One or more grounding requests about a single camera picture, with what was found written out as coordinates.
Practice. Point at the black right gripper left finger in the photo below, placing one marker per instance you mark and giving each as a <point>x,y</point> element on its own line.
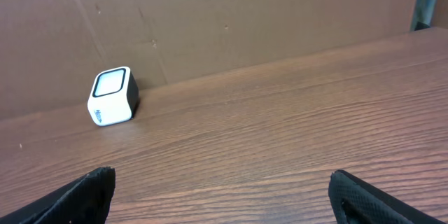
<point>84,200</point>

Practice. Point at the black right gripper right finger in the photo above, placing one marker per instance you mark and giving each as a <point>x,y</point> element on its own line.
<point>355,201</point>

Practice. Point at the white barcode scanner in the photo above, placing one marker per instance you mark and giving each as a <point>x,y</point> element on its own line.
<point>114,97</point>

